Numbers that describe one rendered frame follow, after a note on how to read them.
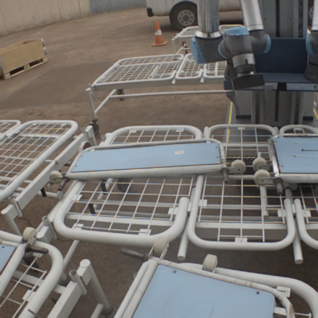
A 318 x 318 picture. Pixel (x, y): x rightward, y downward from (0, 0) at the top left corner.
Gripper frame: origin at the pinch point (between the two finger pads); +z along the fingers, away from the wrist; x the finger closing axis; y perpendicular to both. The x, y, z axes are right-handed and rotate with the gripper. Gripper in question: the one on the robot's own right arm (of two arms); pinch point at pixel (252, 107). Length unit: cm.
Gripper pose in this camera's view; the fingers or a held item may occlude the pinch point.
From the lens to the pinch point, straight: 132.6
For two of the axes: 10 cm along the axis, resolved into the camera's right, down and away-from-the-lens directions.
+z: 1.9, 9.7, 1.3
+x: -9.7, 1.6, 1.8
